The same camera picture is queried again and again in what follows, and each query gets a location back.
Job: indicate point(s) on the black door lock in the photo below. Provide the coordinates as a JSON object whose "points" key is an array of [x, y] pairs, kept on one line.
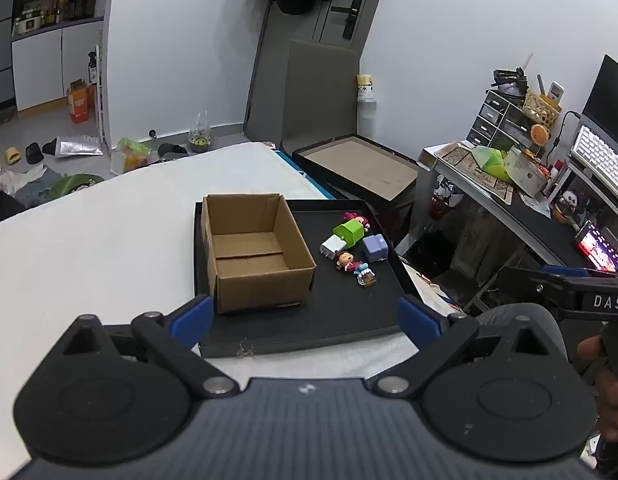
{"points": [[351, 15]]}

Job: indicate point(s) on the grey drawer organizer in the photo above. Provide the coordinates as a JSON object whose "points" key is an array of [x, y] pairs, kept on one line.
{"points": [[489, 120]]}

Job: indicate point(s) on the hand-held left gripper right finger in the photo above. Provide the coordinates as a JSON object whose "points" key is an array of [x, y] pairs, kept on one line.
{"points": [[416, 317]]}

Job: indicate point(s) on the white plastic bag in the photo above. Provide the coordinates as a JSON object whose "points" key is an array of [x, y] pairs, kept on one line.
{"points": [[21, 177]]}

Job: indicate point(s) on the black monitor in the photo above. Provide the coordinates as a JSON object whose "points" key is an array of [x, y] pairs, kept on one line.
{"points": [[611, 95]]}

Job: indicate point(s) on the brown-haired girl figurine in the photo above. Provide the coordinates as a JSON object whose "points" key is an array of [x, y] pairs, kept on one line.
{"points": [[345, 259]]}

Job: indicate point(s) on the yellow slipper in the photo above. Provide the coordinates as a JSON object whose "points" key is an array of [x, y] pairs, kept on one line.
{"points": [[12, 155]]}

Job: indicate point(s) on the grey board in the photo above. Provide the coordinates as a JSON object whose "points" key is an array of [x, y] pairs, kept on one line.
{"points": [[314, 95]]}

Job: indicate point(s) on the red white packet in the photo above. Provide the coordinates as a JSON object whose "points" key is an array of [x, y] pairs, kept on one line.
{"points": [[270, 145]]}

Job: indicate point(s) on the white yellow canister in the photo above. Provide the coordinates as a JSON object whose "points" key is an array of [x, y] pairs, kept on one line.
{"points": [[365, 87]]}

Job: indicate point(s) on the white keyboard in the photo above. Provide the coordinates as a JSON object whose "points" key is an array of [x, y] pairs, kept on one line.
{"points": [[599, 160]]}

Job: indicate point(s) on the green leaf cloth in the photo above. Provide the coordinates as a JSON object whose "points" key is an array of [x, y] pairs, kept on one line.
{"points": [[74, 184]]}

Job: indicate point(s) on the dark cloth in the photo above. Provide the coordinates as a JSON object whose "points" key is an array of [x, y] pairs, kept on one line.
{"points": [[4, 210]]}

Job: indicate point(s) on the silver foil bag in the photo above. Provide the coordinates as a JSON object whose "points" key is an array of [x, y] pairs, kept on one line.
{"points": [[79, 145]]}

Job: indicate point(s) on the blue red figurine with bottle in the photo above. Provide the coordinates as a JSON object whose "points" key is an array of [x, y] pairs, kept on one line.
{"points": [[365, 275]]}

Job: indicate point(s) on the black tray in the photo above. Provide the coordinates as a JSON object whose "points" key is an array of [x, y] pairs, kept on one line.
{"points": [[339, 305]]}

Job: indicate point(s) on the orange carton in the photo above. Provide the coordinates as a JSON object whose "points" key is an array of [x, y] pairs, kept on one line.
{"points": [[80, 102]]}

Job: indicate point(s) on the black cap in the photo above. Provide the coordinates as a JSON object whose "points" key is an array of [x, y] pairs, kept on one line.
{"points": [[171, 151]]}

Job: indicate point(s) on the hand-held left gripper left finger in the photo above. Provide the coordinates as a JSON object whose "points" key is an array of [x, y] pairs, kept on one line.
{"points": [[194, 317]]}

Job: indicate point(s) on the purple toy box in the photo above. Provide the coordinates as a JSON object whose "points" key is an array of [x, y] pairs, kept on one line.
{"points": [[375, 248]]}

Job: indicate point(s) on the brown cardboard box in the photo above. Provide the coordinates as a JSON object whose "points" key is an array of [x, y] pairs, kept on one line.
{"points": [[259, 285]]}

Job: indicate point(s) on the woven basket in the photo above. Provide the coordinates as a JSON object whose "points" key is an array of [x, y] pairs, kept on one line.
{"points": [[541, 110]]}

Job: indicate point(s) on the person's right hand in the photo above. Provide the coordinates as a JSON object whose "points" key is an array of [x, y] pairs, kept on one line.
{"points": [[614, 400]]}

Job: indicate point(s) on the grey desk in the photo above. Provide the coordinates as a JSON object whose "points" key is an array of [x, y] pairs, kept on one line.
{"points": [[529, 220]]}

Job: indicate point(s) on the white cabinet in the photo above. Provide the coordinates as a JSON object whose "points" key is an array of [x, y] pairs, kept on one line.
{"points": [[44, 65]]}

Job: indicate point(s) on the black slipper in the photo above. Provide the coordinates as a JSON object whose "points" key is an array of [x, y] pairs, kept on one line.
{"points": [[34, 153], [49, 148]]}

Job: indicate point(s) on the patterned tray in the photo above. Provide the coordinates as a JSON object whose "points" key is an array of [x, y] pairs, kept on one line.
{"points": [[459, 162]]}

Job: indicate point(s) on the orange round toy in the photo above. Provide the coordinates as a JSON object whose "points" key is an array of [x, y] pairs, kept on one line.
{"points": [[539, 134]]}

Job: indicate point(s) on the panda figurine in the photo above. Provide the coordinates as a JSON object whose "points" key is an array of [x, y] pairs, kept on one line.
{"points": [[569, 205]]}

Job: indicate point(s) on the green cube toy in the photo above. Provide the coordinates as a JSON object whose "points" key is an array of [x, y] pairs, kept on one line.
{"points": [[350, 232]]}

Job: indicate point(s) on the green plastic bag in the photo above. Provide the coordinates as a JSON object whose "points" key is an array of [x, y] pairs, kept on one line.
{"points": [[131, 152]]}

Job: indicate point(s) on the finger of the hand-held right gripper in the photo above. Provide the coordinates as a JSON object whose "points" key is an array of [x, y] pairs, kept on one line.
{"points": [[519, 279]]}

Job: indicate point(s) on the black frame with brown board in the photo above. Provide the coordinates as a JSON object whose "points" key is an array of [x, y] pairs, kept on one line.
{"points": [[364, 165]]}

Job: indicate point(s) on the phone with lit screen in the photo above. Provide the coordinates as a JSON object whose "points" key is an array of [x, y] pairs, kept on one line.
{"points": [[596, 247]]}

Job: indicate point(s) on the pink bear doll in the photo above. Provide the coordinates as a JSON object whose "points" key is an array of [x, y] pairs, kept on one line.
{"points": [[356, 219]]}

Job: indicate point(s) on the clear plastic bag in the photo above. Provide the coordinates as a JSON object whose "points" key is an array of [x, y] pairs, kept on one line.
{"points": [[200, 137]]}

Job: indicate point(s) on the white charger plug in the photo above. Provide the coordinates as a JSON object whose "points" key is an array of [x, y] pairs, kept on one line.
{"points": [[331, 247]]}

